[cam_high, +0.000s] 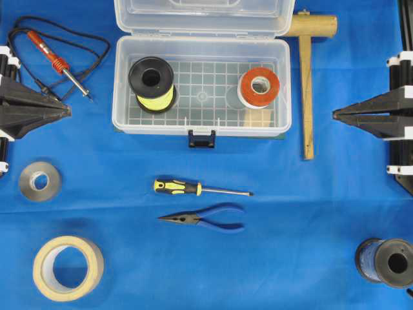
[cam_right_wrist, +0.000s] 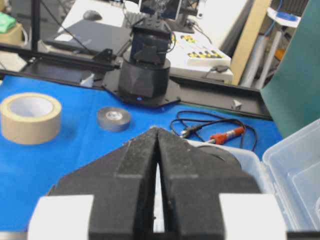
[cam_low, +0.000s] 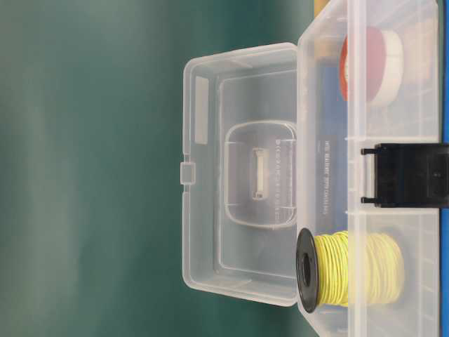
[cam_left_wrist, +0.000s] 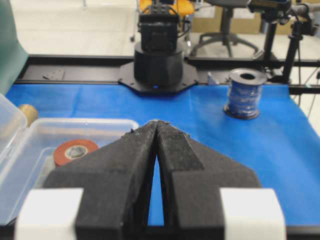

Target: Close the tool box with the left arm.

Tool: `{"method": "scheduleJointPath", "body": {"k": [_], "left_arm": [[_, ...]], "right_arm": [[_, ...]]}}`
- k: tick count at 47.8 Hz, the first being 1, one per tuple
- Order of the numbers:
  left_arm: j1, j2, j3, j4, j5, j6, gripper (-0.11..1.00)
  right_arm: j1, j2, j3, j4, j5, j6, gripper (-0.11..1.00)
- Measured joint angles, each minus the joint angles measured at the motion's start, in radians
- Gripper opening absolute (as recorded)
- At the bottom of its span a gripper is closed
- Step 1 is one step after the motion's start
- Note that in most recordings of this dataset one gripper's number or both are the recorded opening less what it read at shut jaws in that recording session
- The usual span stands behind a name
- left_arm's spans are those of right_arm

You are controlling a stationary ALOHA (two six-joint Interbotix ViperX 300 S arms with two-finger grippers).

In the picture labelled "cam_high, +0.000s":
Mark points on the red handle soldering iron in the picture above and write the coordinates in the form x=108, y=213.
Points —
x=58, y=63

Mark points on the blue handle needle-nose pliers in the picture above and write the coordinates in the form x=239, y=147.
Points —
x=199, y=218

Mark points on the yellow black screwdriver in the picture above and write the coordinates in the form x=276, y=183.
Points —
x=173, y=187

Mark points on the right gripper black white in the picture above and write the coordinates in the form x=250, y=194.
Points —
x=396, y=128

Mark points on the red tape roll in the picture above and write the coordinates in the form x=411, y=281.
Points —
x=258, y=87

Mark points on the clear plastic tool box base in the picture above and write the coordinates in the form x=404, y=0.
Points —
x=206, y=75

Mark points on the blue table cloth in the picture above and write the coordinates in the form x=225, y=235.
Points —
x=302, y=225

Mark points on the clear tool box lid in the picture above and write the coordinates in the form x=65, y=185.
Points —
x=238, y=18

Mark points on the beige masking tape roll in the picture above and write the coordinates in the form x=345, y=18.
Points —
x=67, y=268

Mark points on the grey tape roll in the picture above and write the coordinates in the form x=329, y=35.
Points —
x=40, y=181

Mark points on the wooden mallet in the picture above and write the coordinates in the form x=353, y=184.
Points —
x=305, y=26

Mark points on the dark blue box latch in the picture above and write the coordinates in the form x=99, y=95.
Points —
x=201, y=141

